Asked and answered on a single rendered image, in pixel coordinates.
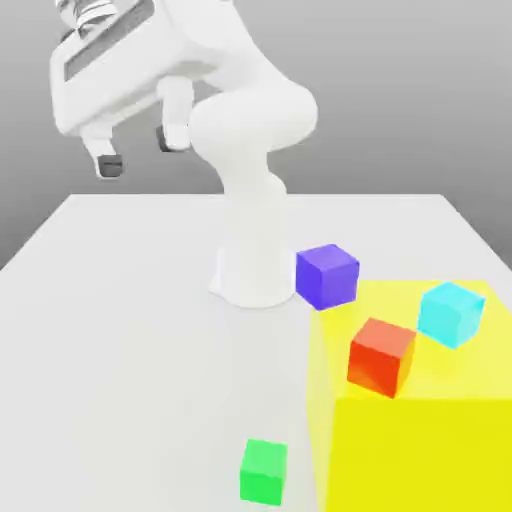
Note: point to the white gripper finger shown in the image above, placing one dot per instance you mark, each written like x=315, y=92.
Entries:
x=176, y=112
x=102, y=148

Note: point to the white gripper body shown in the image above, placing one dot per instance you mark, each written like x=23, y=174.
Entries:
x=120, y=76

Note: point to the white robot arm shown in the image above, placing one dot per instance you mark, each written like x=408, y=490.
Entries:
x=252, y=120

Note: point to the small purple cube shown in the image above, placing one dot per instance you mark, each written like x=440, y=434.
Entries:
x=326, y=278

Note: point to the small red cube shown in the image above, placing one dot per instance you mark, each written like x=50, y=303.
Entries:
x=378, y=360

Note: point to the small cyan cube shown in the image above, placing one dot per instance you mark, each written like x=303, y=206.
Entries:
x=450, y=316

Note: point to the small green cube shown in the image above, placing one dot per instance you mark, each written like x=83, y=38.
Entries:
x=262, y=474

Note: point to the large yellow box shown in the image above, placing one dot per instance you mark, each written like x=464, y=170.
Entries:
x=420, y=452

